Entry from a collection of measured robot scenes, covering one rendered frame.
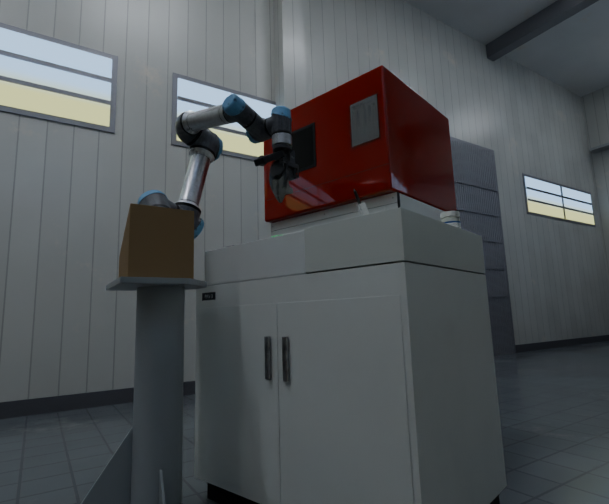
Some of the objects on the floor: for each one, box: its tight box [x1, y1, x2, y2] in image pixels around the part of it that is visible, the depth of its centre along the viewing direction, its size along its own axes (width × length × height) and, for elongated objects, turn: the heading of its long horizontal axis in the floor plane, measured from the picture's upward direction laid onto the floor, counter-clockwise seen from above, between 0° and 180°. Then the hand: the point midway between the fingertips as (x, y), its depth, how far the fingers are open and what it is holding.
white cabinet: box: [194, 262, 507, 504], centre depth 156 cm, size 64×96×82 cm
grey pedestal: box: [81, 276, 207, 504], centre depth 134 cm, size 51×44×82 cm
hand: (278, 198), depth 149 cm, fingers closed
